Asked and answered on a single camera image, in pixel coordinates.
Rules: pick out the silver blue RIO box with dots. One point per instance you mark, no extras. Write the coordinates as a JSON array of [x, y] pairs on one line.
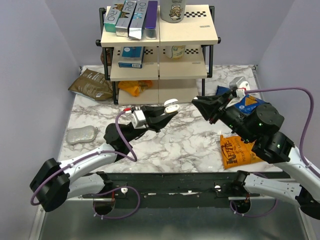
[[138, 20]]

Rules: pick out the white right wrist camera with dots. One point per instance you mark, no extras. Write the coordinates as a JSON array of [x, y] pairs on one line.
[[238, 86]]

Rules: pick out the orange snack bag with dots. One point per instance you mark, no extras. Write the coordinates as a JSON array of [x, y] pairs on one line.
[[236, 153]]

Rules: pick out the beige three-tier shelf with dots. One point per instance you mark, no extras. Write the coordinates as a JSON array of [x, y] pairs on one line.
[[182, 78]]

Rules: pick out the brown foil pouch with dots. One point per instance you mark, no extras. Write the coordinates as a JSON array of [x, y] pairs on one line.
[[93, 85]]

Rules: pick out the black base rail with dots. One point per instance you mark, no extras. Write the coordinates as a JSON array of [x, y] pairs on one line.
[[168, 190]]

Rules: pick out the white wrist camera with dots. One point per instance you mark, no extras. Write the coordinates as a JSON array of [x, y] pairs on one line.
[[238, 86], [138, 119]]

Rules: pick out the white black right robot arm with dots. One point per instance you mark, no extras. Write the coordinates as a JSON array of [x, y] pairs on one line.
[[262, 128]]

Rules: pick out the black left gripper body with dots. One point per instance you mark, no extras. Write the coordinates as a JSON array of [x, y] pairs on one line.
[[148, 122]]

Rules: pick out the cream printed mug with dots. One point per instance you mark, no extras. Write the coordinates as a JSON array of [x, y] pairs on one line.
[[174, 52]]

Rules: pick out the white cartoon mug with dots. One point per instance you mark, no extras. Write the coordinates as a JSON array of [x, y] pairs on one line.
[[172, 11]]

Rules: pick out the dark brown packet behind shelf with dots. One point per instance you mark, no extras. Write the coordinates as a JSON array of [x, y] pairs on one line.
[[105, 57]]

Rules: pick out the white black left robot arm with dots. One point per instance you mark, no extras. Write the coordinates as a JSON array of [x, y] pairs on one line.
[[55, 182]]

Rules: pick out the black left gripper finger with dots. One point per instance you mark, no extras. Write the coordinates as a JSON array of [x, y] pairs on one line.
[[161, 121], [153, 110]]

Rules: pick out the silver glitter pouch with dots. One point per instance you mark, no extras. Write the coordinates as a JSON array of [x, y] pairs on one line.
[[81, 135]]

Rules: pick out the white earbud charging case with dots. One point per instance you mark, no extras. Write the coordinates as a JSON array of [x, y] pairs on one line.
[[171, 106]]

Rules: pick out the blue Doritos chip bag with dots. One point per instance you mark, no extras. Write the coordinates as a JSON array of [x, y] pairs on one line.
[[246, 105]]

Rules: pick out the blue white carton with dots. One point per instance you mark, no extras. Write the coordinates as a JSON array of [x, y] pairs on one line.
[[131, 57]]

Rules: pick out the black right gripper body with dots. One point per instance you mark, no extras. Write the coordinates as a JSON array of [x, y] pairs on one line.
[[230, 116]]

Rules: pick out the yellow orange snack packet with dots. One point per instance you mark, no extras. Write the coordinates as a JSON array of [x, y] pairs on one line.
[[135, 87]]

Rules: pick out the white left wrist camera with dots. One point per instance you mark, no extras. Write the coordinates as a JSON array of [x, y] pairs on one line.
[[138, 119]]

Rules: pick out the teal RIO box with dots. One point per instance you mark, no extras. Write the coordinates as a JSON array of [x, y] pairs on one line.
[[113, 15]]

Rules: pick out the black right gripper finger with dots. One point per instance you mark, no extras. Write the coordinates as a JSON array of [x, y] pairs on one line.
[[207, 108], [223, 98]]

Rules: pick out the purple box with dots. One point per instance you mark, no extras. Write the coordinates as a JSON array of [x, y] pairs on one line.
[[151, 19]]

